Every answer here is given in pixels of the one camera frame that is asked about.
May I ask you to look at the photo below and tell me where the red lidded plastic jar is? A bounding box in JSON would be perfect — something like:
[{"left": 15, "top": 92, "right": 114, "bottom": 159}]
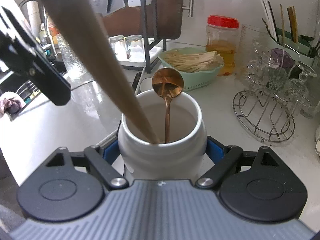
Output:
[{"left": 206, "top": 15, "right": 240, "bottom": 76}]

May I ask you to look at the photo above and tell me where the glass tumbler right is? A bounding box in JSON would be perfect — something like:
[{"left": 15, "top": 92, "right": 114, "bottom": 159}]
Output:
[{"left": 125, "top": 35, "right": 145, "bottom": 59}]

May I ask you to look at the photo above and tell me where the metal wire cup rack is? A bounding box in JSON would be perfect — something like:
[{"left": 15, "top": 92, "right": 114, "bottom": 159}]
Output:
[{"left": 232, "top": 59, "right": 303, "bottom": 143}]

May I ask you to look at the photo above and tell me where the white ceramic spoon black rim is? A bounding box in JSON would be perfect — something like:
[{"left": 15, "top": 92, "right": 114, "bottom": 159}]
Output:
[{"left": 139, "top": 77, "right": 153, "bottom": 93}]

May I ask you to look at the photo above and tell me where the brown wooden cutting board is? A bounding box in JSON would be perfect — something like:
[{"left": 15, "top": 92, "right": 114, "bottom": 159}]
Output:
[{"left": 102, "top": 0, "right": 183, "bottom": 40}]

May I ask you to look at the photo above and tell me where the copper spoon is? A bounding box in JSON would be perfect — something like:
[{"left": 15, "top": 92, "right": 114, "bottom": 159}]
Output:
[{"left": 152, "top": 68, "right": 184, "bottom": 144}]

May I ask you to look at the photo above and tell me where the upside down glass cup right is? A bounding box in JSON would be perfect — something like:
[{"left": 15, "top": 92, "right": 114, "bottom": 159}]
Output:
[{"left": 284, "top": 61, "right": 317, "bottom": 107}]

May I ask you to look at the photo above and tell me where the green plastic basket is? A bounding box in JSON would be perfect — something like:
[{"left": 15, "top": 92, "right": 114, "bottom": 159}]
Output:
[{"left": 158, "top": 47, "right": 224, "bottom": 91}]

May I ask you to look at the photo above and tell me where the white electric kettle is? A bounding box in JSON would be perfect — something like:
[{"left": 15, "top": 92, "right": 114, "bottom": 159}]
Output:
[{"left": 315, "top": 125, "right": 320, "bottom": 155}]

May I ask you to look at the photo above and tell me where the white tray under tumblers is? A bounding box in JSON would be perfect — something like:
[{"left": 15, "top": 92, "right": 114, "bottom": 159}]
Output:
[{"left": 116, "top": 41, "right": 163, "bottom": 67}]

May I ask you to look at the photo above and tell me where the purple lidded container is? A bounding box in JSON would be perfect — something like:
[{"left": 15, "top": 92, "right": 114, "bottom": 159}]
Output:
[{"left": 272, "top": 48, "right": 295, "bottom": 68}]

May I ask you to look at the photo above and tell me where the upside down glass cup left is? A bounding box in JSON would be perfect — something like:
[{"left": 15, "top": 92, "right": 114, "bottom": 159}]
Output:
[{"left": 247, "top": 40, "right": 280, "bottom": 89}]

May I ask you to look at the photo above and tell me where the green chopstick holder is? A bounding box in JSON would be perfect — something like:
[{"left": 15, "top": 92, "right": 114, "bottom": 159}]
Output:
[{"left": 259, "top": 0, "right": 320, "bottom": 61}]

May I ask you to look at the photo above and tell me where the bundle of wooden sticks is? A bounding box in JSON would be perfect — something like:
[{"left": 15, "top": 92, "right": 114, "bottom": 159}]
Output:
[{"left": 164, "top": 51, "right": 224, "bottom": 73}]

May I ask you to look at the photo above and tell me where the tall clear glass cup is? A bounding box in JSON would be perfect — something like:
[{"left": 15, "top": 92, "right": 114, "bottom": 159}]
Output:
[{"left": 234, "top": 24, "right": 268, "bottom": 82}]

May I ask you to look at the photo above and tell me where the textured glass bottle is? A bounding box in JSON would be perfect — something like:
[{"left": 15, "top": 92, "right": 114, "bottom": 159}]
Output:
[{"left": 56, "top": 33, "right": 87, "bottom": 82}]

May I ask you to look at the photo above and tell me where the black metal shelf rack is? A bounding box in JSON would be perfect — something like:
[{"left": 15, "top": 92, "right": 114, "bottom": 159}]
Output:
[{"left": 82, "top": 0, "right": 168, "bottom": 74}]

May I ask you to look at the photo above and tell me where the upside down glass cup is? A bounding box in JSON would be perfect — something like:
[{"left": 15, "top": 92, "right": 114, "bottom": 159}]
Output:
[
  {"left": 247, "top": 40, "right": 280, "bottom": 89},
  {"left": 284, "top": 61, "right": 317, "bottom": 107}
]

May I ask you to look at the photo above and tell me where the white ceramic utensil jar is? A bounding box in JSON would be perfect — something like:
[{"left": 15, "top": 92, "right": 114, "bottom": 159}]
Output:
[{"left": 118, "top": 90, "right": 207, "bottom": 180}]

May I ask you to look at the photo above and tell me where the long wooden stick utensil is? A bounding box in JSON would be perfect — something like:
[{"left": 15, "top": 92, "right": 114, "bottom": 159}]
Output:
[{"left": 41, "top": 0, "right": 159, "bottom": 144}]

